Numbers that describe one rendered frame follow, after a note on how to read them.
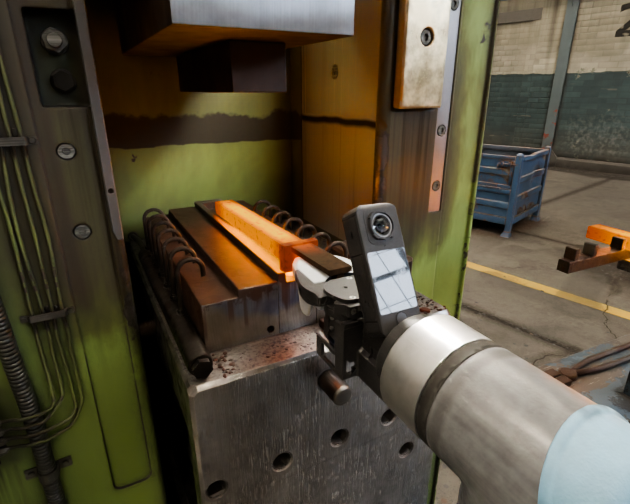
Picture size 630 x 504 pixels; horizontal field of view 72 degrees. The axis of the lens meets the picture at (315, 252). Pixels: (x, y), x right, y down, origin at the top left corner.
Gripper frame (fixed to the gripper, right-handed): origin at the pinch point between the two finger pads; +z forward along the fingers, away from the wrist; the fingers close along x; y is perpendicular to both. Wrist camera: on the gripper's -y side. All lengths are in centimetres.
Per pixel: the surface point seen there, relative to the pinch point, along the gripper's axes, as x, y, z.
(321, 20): 3.3, -25.4, 3.3
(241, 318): -7.7, 7.8, 2.8
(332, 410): 1.9, 21.1, -3.3
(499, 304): 187, 104, 108
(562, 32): 667, -96, 429
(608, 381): 58, 32, -10
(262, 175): 15, 1, 51
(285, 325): -1.8, 10.4, 2.8
